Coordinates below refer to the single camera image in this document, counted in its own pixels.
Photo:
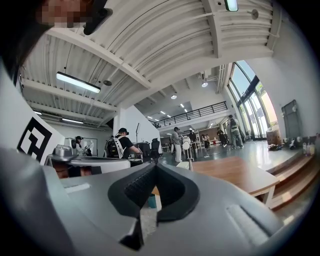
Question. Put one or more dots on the round ceiling light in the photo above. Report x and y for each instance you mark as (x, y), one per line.
(204, 84)
(173, 96)

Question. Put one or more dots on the black office chair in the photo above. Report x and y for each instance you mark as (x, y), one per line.
(155, 147)

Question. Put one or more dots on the tall window front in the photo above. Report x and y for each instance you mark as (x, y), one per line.
(250, 100)

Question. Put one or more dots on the group of small bottles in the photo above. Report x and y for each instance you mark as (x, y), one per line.
(309, 148)

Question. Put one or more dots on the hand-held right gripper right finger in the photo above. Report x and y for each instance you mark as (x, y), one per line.
(215, 212)

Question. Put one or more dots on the black head-worn camera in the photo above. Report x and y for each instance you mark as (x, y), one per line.
(96, 20)

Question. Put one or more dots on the wooden table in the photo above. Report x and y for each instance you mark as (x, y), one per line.
(232, 172)

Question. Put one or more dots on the grey wall panel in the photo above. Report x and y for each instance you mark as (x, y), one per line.
(290, 120)

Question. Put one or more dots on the white block with metal rod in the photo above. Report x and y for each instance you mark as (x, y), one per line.
(183, 165)

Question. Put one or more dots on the wooden steps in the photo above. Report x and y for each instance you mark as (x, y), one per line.
(295, 175)

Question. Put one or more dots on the long ceiling light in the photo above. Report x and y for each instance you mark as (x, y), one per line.
(72, 121)
(231, 5)
(77, 82)

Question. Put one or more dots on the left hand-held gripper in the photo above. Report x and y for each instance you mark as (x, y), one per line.
(30, 120)

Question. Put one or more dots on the brown woven basket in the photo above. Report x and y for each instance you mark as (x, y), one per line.
(273, 136)

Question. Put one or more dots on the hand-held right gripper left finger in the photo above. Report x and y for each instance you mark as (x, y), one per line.
(95, 200)

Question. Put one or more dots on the white round device on stand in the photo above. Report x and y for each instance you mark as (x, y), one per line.
(186, 143)

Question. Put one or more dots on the black balcony railing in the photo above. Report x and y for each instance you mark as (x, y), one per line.
(192, 113)

